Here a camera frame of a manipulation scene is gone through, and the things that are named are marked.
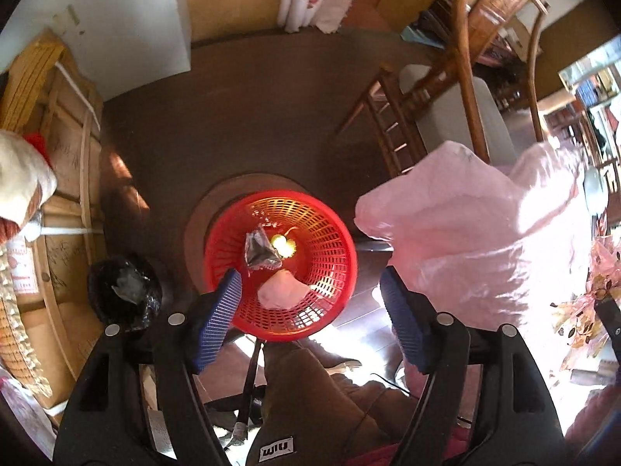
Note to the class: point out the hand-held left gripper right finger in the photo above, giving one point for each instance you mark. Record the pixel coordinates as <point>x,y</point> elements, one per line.
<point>405,325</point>

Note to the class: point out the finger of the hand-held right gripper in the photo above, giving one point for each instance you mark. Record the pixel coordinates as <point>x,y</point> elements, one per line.
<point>610,318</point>

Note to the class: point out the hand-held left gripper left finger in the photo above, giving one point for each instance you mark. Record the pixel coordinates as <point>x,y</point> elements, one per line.
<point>218,320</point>

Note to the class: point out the red plastic basket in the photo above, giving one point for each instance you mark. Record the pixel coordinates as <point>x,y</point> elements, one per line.
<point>218,233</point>

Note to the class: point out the person's right forearm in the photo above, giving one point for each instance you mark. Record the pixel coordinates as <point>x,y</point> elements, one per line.
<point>594,422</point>

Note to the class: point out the crumpled pink tissue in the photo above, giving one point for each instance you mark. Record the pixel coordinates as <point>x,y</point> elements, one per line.
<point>281,291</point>

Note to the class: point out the black swivel chair base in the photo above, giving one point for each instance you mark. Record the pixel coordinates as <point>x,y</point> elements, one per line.
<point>250,388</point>

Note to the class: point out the crumpled dark plastic wrapper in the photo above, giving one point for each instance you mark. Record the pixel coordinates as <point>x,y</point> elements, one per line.
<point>259,252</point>

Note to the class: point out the black bag lined bin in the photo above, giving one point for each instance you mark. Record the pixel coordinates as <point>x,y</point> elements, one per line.
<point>123,296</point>

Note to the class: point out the yellow fruit peel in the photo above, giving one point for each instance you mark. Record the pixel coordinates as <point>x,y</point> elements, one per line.
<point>285,247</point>

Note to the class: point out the person's legs in brown trousers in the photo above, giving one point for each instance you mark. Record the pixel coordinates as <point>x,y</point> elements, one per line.
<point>310,398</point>

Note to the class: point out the grey seat cushion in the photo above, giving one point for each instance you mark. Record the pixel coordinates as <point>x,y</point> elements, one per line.
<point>446,116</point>

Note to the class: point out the large cardboard box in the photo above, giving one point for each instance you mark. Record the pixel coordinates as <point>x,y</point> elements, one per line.
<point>63,155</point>

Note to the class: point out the bookshelf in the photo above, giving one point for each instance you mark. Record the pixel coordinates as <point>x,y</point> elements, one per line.
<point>594,82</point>

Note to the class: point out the white sack with red tie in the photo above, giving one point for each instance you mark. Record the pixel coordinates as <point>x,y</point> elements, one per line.
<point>19,174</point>

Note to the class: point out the wooden chair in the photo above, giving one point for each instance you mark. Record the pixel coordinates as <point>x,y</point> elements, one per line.
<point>463,58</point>

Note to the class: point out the dark carved wooden cabinet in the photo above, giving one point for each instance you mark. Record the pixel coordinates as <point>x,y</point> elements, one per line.
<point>499,14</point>

